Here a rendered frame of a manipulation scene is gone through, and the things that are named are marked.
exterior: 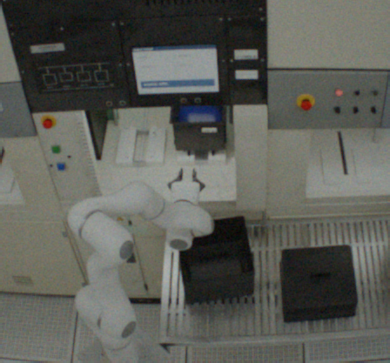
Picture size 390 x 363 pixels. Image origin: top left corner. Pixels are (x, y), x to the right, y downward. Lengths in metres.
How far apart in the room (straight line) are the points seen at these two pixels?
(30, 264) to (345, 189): 1.59
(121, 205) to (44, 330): 1.75
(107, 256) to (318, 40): 0.99
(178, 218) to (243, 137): 0.45
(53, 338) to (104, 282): 1.54
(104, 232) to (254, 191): 0.94
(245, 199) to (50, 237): 0.96
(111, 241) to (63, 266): 1.47
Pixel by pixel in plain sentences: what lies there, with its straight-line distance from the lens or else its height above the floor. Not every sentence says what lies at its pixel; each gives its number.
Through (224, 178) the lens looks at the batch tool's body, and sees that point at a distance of 2.84.
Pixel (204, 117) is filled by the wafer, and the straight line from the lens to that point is 2.84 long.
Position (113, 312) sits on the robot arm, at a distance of 2.09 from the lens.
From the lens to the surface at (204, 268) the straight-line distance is 2.68.
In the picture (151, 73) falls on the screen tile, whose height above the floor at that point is 1.56.
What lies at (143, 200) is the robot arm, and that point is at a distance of 1.92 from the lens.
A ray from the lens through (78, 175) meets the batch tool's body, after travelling 2.72.
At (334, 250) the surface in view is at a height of 0.86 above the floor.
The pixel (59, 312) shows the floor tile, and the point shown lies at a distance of 3.58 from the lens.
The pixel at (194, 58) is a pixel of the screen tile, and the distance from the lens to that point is 2.23.
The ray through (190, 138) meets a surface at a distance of 2.80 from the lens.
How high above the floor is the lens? 3.00
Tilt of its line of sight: 48 degrees down
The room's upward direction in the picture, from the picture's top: 6 degrees counter-clockwise
